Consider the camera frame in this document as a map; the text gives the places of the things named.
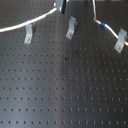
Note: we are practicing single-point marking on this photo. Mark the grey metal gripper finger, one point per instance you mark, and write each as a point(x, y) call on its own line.
point(60, 5)

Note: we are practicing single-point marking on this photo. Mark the middle grey metal cable clip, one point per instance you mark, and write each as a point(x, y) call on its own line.
point(72, 27)

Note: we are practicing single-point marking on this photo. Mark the grey metal cable clip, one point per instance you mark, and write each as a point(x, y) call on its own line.
point(29, 33)
point(72, 27)
point(121, 40)

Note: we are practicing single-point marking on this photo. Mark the left grey metal cable clip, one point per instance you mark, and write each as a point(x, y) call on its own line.
point(29, 33)

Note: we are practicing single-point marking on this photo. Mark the right grey metal cable clip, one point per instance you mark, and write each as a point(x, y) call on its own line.
point(121, 40)

